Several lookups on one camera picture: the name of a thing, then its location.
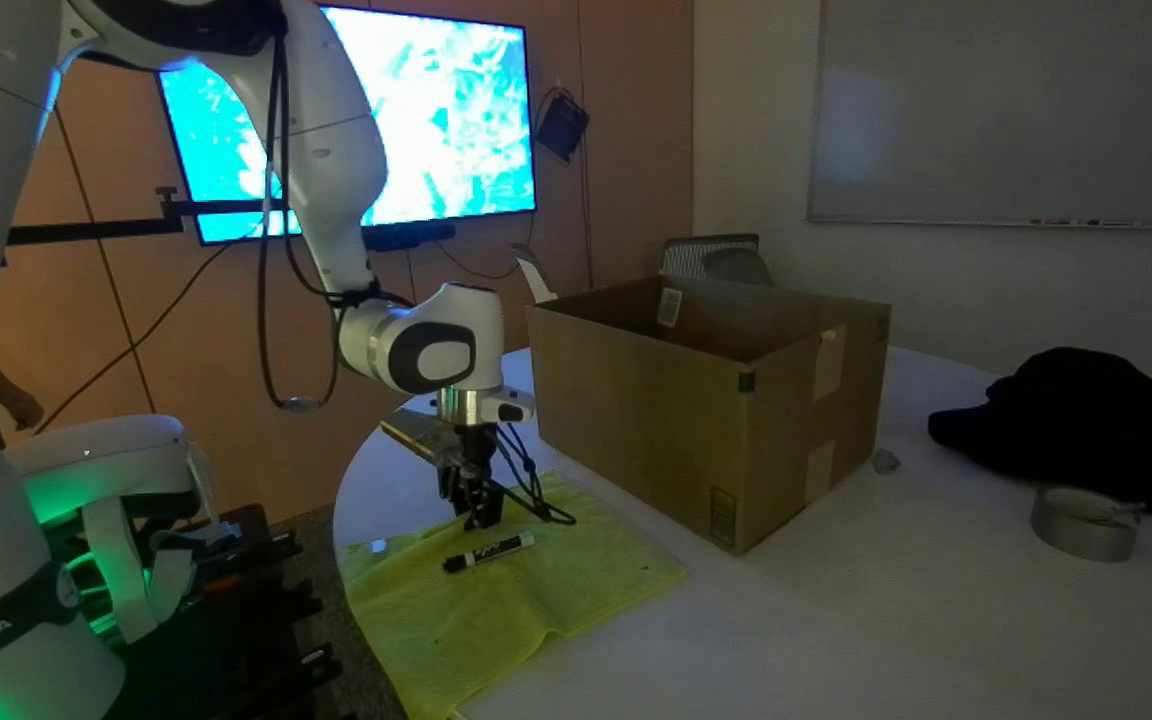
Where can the yellow microfiber towel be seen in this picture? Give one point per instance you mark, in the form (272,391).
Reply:
(445,640)

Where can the black dry-erase marker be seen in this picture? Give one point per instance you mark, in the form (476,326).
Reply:
(487,554)

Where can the open cardboard box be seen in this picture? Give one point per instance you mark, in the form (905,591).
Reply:
(722,406)

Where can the small clear plastic piece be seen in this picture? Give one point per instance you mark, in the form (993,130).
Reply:
(885,462)

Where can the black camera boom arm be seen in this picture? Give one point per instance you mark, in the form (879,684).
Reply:
(174,215)

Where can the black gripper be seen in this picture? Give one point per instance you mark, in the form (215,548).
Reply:
(465,477)

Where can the grey tape roll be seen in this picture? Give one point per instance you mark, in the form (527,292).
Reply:
(1087,521)

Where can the black cloth bundle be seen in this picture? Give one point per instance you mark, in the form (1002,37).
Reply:
(1062,417)

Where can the white wall whiteboard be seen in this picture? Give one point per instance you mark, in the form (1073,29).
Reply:
(986,115)

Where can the black wall power adapter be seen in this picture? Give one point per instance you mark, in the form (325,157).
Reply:
(561,125)

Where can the small grey wrist camera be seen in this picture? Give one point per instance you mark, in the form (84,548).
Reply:
(418,435)

